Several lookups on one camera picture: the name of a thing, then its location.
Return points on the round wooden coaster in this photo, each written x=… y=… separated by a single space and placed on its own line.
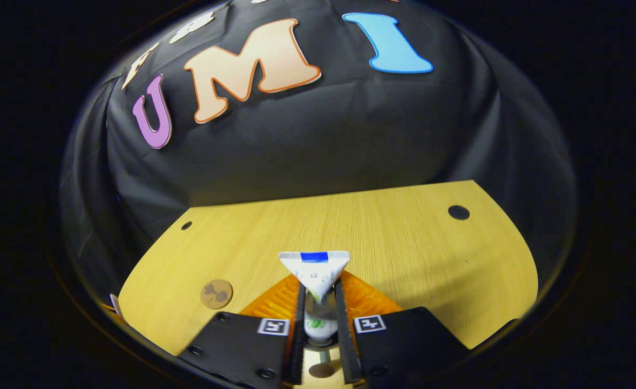
x=216 y=294

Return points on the white toothpaste tube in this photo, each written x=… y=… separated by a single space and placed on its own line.
x=315 y=270

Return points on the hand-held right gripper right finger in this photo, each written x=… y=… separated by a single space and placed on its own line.
x=345 y=346

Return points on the black backdrop cloth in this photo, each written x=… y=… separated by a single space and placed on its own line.
x=323 y=146

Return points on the pale pink toothbrush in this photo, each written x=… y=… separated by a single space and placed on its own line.
x=117 y=308

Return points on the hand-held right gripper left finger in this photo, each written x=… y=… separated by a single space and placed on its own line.
x=298 y=346

